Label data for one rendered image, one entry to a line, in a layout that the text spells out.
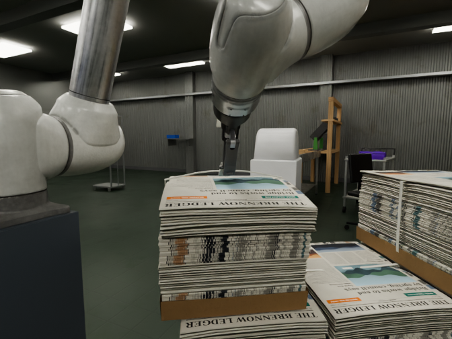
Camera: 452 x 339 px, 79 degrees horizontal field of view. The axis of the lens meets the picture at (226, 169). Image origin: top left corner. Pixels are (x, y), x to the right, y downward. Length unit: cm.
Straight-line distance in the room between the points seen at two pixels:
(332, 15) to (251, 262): 43
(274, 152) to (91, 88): 290
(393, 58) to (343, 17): 784
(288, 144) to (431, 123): 522
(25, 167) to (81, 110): 19
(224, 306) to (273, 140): 305
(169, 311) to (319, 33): 53
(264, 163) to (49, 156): 296
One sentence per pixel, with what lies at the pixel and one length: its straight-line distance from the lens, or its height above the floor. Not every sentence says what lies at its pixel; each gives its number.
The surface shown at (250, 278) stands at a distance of 57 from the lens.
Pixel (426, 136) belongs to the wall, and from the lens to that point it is 819.
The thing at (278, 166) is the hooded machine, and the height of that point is 84.
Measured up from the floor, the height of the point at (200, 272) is 93.
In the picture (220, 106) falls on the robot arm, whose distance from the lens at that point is 49.
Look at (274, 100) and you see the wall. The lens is 846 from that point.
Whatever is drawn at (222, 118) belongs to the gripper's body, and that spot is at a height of 121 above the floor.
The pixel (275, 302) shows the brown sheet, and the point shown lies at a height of 85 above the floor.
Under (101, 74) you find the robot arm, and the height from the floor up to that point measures 133.
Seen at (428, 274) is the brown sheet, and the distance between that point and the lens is 84.
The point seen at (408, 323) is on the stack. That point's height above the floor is 80.
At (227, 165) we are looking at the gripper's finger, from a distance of 58.
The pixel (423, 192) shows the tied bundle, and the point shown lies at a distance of 82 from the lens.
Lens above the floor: 117
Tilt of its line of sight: 6 degrees down
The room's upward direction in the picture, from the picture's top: straight up
